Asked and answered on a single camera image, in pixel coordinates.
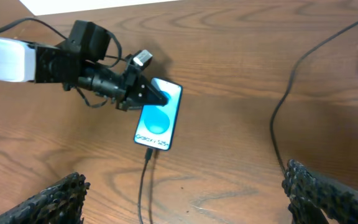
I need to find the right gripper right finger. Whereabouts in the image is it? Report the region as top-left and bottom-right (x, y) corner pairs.
(282, 159), (358, 223)

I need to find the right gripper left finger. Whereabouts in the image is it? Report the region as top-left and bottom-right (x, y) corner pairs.
(0, 172), (90, 224)

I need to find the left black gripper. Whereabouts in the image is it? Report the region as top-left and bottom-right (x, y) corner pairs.
(116, 54), (168, 111)

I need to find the Galaxy smartphone blue screen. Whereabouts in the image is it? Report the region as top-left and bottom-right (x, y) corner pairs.
(134, 78), (183, 151)

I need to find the black USB charging cable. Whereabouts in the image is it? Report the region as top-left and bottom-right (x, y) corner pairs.
(137, 12), (358, 224)

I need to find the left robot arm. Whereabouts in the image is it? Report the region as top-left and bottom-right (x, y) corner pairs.
(0, 19), (168, 111)

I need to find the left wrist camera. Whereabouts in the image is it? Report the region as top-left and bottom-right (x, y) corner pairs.
(132, 50), (153, 70)

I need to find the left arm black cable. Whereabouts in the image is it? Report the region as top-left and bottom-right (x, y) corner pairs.
(0, 17), (129, 109)

